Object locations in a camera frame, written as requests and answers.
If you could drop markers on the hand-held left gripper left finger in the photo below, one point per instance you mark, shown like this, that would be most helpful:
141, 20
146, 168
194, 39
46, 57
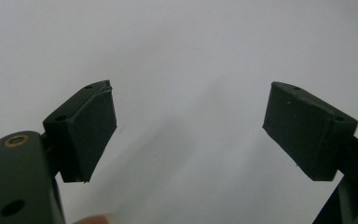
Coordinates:
87, 130

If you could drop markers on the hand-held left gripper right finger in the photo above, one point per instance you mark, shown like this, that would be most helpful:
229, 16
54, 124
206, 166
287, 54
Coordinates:
304, 130

